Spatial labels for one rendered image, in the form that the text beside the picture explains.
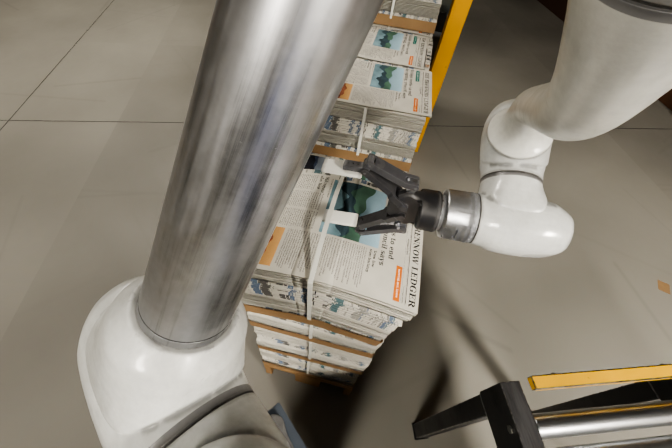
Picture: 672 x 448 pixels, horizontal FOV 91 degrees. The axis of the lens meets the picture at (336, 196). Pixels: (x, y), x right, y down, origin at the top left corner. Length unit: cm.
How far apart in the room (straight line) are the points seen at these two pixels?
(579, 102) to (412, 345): 158
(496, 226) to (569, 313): 168
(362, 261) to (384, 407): 111
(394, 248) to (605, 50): 54
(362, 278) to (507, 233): 26
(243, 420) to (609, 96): 43
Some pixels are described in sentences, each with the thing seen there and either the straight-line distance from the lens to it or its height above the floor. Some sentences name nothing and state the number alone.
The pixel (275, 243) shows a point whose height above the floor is 107.
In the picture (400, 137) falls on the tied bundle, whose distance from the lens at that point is 110.
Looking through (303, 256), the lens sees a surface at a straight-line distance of 65.
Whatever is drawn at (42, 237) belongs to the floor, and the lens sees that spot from 241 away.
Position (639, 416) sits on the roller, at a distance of 115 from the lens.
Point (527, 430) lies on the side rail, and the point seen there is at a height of 80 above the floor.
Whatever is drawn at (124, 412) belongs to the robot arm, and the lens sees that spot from 44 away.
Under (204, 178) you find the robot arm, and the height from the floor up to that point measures 147.
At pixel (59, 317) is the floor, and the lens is 209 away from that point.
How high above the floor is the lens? 165
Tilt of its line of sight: 50 degrees down
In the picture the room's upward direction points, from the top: 7 degrees clockwise
